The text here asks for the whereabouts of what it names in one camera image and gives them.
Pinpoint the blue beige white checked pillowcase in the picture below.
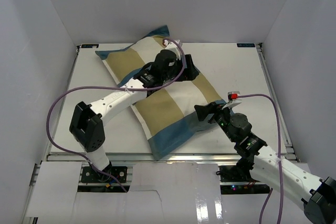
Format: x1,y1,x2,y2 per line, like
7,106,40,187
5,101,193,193
96,25,224,161

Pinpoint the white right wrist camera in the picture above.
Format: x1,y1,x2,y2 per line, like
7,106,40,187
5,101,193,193
225,91,242,109

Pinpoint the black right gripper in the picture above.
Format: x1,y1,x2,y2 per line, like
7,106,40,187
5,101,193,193
194,102,237,143

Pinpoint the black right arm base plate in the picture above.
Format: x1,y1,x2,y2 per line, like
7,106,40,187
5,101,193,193
216,165,259,184

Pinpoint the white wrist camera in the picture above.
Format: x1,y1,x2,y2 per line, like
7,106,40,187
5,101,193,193
225,91,242,109
163,39,181,59

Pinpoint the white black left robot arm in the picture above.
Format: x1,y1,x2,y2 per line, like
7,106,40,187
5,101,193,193
69,49,198,182

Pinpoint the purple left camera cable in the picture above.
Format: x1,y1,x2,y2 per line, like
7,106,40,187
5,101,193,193
46,39,186,193

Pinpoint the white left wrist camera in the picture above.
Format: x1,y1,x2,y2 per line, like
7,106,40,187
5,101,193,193
163,39,181,59

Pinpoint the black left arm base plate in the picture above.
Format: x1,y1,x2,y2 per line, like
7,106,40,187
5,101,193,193
80,166,128,183

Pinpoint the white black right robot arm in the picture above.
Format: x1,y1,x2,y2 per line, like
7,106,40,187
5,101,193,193
194,102,335,223

